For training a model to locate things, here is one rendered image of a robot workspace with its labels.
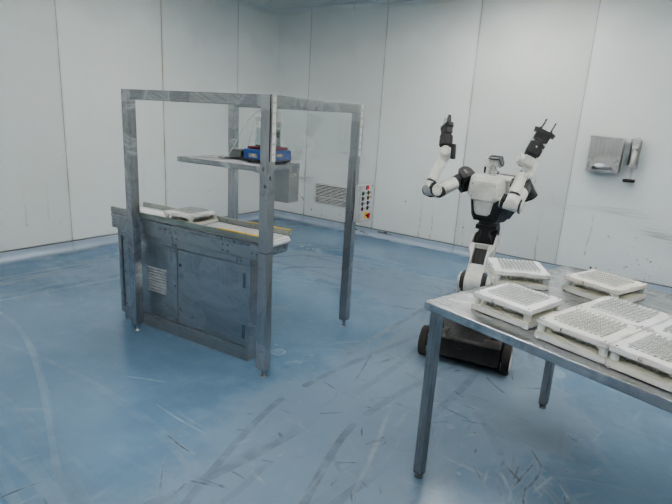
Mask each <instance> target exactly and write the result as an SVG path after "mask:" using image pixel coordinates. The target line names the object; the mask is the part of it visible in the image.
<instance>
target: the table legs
mask: <svg viewBox="0 0 672 504"><path fill-rule="evenodd" d="M442 326H443V317H442V316H440V315H437V314H435V313H433V312H431V314H430V323H429V332H428V341H427V350H426V359H425V368H424V377H423V386H422V395H421V404H420V413H419V422H418V431H417V440H416V449H415V458H414V467H413V471H414V472H415V473H414V476H415V478H417V479H422V478H423V473H425V469H426V461H427V452H428V444H429V436H430V427H431V419H432V410H433V402H434V393H435V385H436V376H437V368H438V360H439V351H440V343H441V334H442ZM554 368H555V364H553V363H551V362H549V361H545V367H544V372H543V378H542V384H541V389H540V395H539V401H538V403H539V408H541V409H546V405H547V404H548V401H549V395H550V390H551V384H552V379H553V373H554Z"/></svg>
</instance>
